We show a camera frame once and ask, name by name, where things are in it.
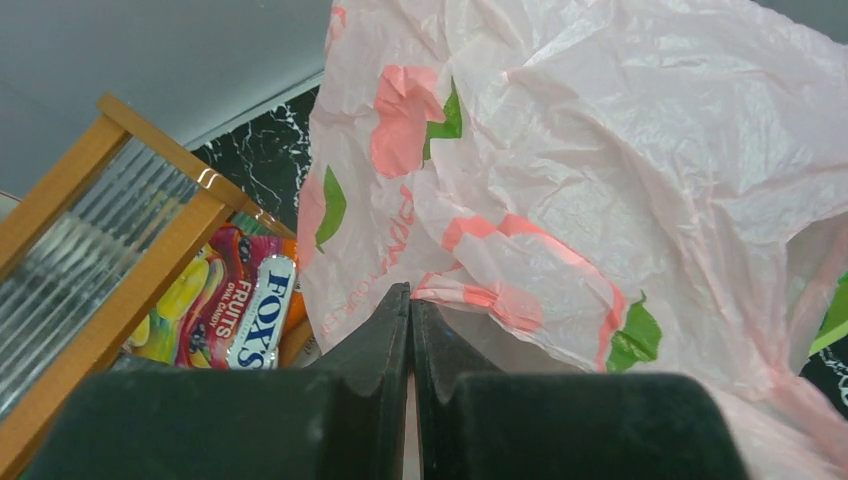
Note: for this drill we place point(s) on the green vegetable tray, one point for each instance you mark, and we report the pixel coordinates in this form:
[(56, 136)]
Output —
[(834, 325)]

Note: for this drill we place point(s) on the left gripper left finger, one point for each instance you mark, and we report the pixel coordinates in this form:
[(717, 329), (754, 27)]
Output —
[(342, 417)]

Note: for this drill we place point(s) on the orange Fox's fruits candy bag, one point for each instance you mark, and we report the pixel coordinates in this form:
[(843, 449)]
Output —
[(229, 308)]

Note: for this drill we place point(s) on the wooden rack with glass shelves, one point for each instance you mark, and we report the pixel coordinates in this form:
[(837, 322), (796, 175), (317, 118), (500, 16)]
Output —
[(87, 253)]

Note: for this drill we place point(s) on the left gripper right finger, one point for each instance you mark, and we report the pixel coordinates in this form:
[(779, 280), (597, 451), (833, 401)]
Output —
[(477, 421)]

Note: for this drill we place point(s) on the pink plastic grocery bag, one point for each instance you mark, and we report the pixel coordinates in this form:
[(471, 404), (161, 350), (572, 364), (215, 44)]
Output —
[(628, 186)]

